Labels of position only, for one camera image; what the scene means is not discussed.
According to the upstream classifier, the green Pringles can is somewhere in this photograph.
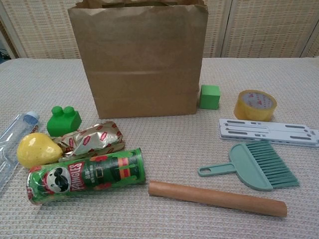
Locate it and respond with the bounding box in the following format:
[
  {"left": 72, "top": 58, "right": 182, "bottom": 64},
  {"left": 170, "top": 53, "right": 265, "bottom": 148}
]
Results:
[{"left": 26, "top": 147, "right": 146, "bottom": 206}]

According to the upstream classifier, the small green hand brush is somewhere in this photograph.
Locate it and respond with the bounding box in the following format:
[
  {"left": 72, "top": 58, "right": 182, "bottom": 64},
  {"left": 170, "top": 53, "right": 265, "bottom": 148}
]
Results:
[{"left": 197, "top": 140, "right": 300, "bottom": 192}]

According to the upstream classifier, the yellow pear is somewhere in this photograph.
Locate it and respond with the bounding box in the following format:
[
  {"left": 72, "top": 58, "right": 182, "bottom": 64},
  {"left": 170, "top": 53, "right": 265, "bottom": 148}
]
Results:
[{"left": 16, "top": 132, "right": 63, "bottom": 169}]

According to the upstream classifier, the green toy brick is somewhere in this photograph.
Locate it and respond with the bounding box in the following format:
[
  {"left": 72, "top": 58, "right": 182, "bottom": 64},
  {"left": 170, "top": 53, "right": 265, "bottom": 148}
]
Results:
[{"left": 46, "top": 106, "right": 82, "bottom": 137}]

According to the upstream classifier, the woven folding screen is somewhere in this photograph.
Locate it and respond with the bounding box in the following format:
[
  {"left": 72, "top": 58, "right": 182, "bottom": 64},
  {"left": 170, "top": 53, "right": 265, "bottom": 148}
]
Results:
[{"left": 0, "top": 0, "right": 319, "bottom": 60}]

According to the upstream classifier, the clear plastic bottle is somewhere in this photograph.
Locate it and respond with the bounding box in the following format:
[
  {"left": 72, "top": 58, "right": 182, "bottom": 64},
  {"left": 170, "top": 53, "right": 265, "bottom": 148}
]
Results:
[{"left": 0, "top": 111, "right": 40, "bottom": 194}]

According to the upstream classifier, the brown paper bag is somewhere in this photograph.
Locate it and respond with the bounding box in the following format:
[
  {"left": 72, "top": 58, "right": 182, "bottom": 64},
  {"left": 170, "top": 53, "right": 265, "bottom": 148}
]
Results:
[{"left": 67, "top": 0, "right": 209, "bottom": 120}]

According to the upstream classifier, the wooden rolling pin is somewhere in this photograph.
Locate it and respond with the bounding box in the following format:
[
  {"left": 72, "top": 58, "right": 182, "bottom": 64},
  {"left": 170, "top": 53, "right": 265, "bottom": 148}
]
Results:
[{"left": 148, "top": 180, "right": 288, "bottom": 218}]

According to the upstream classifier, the green cube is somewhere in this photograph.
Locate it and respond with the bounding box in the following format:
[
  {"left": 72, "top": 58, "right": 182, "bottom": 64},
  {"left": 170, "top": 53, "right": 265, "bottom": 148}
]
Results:
[{"left": 199, "top": 84, "right": 221, "bottom": 110}]

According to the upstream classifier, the beige waffle tablecloth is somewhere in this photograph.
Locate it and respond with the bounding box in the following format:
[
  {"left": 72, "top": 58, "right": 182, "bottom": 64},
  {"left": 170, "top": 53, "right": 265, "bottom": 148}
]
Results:
[{"left": 0, "top": 57, "right": 319, "bottom": 239}]

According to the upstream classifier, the yellow packing tape roll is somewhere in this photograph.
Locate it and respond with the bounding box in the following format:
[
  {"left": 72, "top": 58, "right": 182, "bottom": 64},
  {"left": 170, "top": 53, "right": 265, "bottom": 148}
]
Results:
[{"left": 234, "top": 90, "right": 278, "bottom": 122}]

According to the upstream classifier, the gold red snack packet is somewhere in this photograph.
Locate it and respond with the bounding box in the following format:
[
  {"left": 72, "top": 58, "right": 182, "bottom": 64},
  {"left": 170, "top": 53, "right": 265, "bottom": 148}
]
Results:
[{"left": 53, "top": 121, "right": 126, "bottom": 162}]

